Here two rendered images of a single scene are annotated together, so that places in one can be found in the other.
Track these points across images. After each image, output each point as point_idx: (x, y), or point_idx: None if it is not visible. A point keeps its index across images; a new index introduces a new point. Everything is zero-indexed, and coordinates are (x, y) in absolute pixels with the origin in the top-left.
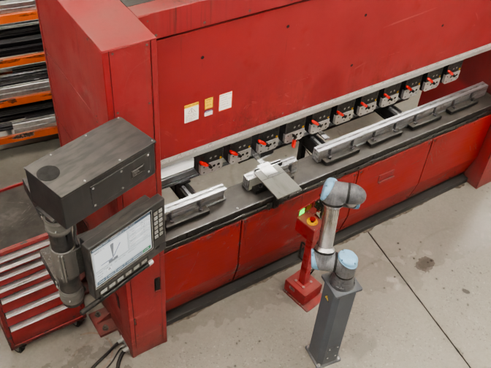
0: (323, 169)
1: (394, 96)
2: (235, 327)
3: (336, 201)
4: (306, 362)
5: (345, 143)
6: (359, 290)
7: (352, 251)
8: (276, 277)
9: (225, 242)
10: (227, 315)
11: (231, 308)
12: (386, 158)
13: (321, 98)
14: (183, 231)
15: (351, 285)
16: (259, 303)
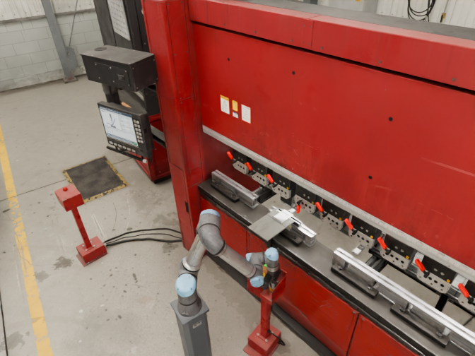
0: (324, 268)
1: (440, 280)
2: (216, 297)
3: (198, 226)
4: None
5: (367, 276)
6: (181, 322)
7: (192, 285)
8: (273, 319)
9: (237, 236)
10: (226, 290)
11: (233, 292)
12: (401, 345)
13: (331, 188)
14: (212, 193)
15: (179, 309)
16: (243, 310)
